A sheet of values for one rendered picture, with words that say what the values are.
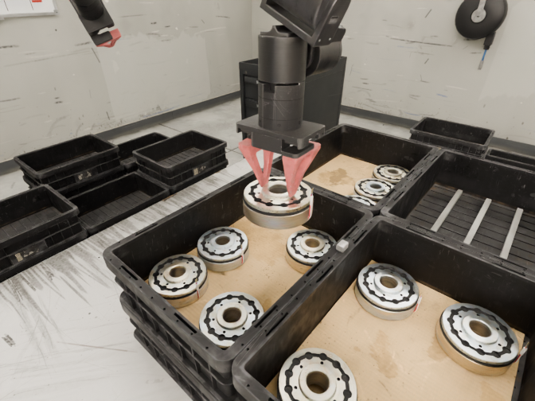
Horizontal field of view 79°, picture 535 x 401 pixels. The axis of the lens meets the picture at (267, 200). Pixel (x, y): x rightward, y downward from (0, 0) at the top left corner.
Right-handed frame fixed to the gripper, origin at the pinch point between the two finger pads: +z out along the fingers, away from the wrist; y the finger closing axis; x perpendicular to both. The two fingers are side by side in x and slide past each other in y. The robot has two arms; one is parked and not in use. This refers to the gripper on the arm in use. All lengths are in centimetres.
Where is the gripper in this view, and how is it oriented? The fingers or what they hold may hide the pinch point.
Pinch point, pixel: (278, 185)
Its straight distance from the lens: 47.1
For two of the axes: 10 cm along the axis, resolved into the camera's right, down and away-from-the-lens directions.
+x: -5.8, 4.1, -7.0
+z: -0.1, 8.6, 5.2
